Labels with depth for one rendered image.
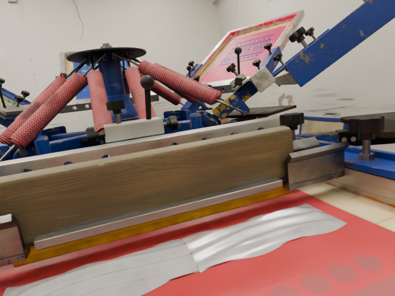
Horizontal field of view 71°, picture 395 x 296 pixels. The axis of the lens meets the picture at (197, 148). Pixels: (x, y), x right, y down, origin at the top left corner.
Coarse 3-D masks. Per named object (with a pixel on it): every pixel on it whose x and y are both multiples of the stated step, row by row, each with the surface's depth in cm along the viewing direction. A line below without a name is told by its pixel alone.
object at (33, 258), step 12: (276, 192) 40; (288, 192) 40; (228, 204) 37; (240, 204) 38; (180, 216) 35; (192, 216) 36; (204, 216) 37; (144, 228) 34; (156, 228) 35; (96, 240) 32; (108, 240) 33; (48, 252) 31; (60, 252) 31; (72, 252) 32; (24, 264) 30
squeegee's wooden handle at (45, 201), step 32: (288, 128) 38; (96, 160) 32; (128, 160) 31; (160, 160) 32; (192, 160) 34; (224, 160) 35; (256, 160) 37; (0, 192) 28; (32, 192) 28; (64, 192) 29; (96, 192) 31; (128, 192) 32; (160, 192) 33; (192, 192) 34; (32, 224) 29; (64, 224) 30
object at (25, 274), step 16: (128, 240) 34; (144, 240) 34; (160, 240) 33; (64, 256) 32; (80, 256) 32; (96, 256) 31; (112, 256) 31; (0, 272) 31; (16, 272) 30; (32, 272) 30; (48, 272) 30; (64, 272) 29; (0, 288) 28; (160, 288) 25; (176, 288) 25; (192, 288) 24; (208, 288) 24
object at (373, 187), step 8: (344, 168) 40; (344, 176) 40; (352, 176) 39; (360, 176) 38; (368, 176) 37; (376, 176) 36; (336, 184) 42; (344, 184) 41; (352, 184) 39; (360, 184) 38; (368, 184) 37; (376, 184) 36; (384, 184) 35; (392, 184) 34; (352, 192) 40; (360, 192) 38; (368, 192) 37; (376, 192) 36; (384, 192) 35; (392, 192) 34; (376, 200) 36; (384, 200) 35; (392, 200) 34
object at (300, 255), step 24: (216, 216) 38; (240, 216) 37; (336, 216) 34; (312, 240) 29; (336, 240) 29; (360, 240) 28; (384, 240) 28; (240, 264) 27; (264, 264) 26; (288, 264) 26; (312, 264) 25; (216, 288) 24; (240, 288) 24
